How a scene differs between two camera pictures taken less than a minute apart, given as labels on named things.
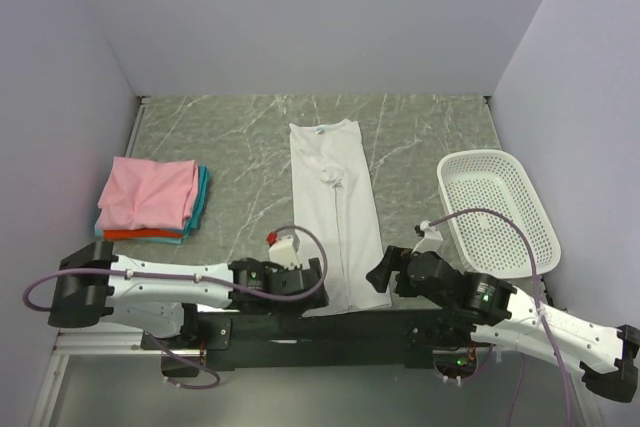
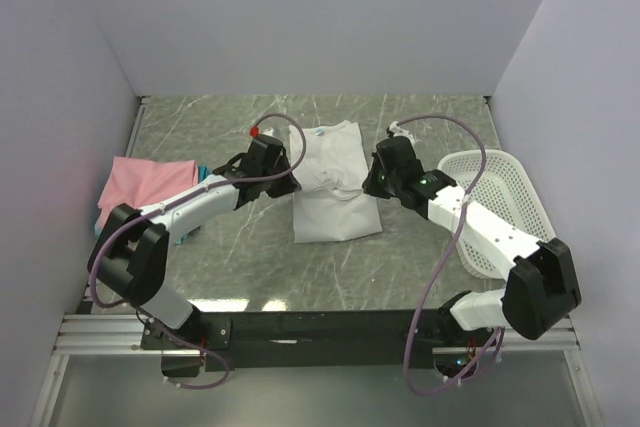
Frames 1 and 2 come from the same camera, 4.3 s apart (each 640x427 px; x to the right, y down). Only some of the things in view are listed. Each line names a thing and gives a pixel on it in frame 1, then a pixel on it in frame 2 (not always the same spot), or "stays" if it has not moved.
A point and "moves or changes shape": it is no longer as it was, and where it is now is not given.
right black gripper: x=393 y=259 → x=370 y=186
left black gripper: x=300 y=307 → x=289 y=185
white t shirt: x=333 y=210 moves or changes shape
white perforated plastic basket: x=494 y=180 stays
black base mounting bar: x=266 y=339 stays
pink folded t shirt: x=149 y=193 stays
